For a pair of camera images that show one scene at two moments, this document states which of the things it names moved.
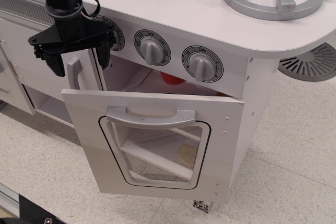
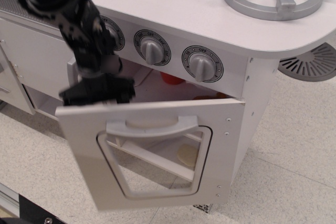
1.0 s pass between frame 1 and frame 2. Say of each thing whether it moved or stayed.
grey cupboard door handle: stayed
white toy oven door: moved
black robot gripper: moved
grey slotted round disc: stayed
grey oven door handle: moved
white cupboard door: stayed
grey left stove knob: stayed
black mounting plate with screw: stayed
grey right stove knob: stayed
